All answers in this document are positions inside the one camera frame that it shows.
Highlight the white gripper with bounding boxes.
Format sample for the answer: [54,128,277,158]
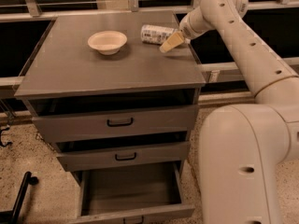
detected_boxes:
[160,14,202,53]

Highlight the labelled plastic bottle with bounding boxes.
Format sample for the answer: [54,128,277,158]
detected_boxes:
[140,24,178,45]

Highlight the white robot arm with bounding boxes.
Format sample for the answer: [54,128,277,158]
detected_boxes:
[160,0,299,224]

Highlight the grey drawer cabinet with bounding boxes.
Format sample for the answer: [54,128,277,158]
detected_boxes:
[14,10,206,173]

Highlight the grey top drawer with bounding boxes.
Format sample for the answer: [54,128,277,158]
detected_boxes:
[33,105,198,143]

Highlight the grey drawer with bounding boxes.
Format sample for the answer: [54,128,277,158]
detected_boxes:
[57,142,190,172]
[33,105,198,143]
[69,162,194,224]

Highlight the grey bottom drawer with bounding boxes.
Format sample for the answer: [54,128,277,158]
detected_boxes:
[69,162,194,224]

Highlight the grey middle drawer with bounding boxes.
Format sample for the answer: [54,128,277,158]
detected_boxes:
[57,142,190,172]

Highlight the white paper bowl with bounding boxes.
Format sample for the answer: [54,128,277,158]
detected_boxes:
[88,31,127,55]

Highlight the black metal stand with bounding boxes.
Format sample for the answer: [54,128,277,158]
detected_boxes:
[0,172,38,224]

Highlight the metal railing frame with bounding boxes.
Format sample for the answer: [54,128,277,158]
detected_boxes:
[0,0,299,125]

